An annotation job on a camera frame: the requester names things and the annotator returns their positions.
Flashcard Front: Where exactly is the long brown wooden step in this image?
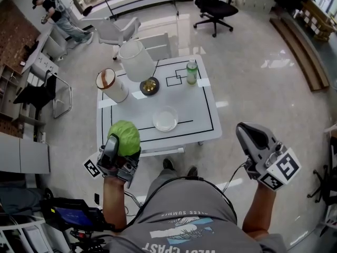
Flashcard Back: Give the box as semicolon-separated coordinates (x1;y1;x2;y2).
270;17;330;92

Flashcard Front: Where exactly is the black box with yellow sticker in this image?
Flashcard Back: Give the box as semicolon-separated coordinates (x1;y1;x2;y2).
39;198;57;225

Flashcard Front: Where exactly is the black office chair with armrests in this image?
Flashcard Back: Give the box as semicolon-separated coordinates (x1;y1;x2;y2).
190;0;241;38

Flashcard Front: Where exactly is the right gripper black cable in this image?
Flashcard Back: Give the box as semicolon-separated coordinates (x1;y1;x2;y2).
222;162;247;192

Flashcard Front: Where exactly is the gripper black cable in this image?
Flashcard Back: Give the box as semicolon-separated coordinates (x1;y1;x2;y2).
123;190;144;208
222;162;247;192

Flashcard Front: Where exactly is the green cabbage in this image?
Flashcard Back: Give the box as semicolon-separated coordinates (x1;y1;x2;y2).
107;120;142;157

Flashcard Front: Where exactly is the white table with black lines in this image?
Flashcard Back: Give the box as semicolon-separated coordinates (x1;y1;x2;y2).
96;54;223;158

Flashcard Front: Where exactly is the blue-grey cloth bundle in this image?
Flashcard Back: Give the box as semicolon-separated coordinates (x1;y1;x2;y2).
0;187;45;216

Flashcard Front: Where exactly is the person's left forearm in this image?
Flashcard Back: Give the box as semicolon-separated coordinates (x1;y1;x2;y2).
102;175;127;231

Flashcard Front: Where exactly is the person's grey printed shirt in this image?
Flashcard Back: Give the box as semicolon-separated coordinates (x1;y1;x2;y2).
104;169;286;253

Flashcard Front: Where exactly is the grey cabinet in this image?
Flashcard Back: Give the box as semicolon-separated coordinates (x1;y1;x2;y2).
0;132;51;174

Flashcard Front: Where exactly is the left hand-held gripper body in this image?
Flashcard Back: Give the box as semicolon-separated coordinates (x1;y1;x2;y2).
83;154;140;189

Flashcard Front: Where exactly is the white mesh office chair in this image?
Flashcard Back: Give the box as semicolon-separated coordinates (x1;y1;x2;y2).
81;16;142;61

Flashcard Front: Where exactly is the black swivel chair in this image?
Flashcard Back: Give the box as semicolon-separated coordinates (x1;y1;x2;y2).
307;164;337;204

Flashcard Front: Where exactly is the table lamp with white shade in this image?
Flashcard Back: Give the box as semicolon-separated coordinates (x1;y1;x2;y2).
118;40;161;98

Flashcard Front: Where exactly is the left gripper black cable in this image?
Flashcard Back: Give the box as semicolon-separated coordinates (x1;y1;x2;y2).
123;190;144;208

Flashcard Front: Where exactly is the clear glass bowl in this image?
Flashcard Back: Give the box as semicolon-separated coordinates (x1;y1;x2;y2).
152;105;179;132

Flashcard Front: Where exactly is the wooden cubby shelf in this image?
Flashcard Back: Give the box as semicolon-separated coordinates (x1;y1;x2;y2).
0;63;45;126

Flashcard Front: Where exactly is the white shelf unit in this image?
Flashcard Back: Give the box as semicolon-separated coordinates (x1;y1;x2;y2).
0;217;53;253

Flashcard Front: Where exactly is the black monitor with blue screen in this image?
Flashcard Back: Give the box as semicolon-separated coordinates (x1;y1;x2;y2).
49;199;106;231

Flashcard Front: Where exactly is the metal chair with black jacket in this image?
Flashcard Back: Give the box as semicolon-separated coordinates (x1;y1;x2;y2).
13;70;73;120

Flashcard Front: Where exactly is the person's right forearm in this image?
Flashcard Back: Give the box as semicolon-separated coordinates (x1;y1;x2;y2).
242;182;277;239

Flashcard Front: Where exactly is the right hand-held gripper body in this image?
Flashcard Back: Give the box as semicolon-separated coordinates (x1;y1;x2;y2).
243;141;302;192

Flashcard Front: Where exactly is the green drink bottle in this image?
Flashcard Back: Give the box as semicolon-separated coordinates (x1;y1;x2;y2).
186;58;199;86

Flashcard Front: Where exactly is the black camera rig mount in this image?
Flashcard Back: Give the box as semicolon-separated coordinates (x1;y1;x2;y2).
70;228;111;253

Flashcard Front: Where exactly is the light wooden bench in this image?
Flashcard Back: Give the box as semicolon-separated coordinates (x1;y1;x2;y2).
293;0;337;42

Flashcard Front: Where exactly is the white desk with drawers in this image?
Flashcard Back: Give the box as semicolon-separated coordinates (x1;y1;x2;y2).
21;26;66;75

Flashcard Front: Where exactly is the white cylindrical bin brown strap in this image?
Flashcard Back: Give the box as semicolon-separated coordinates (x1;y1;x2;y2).
95;68;130;104

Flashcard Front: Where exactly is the black cable across shirt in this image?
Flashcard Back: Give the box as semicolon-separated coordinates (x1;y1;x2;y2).
113;176;237;233

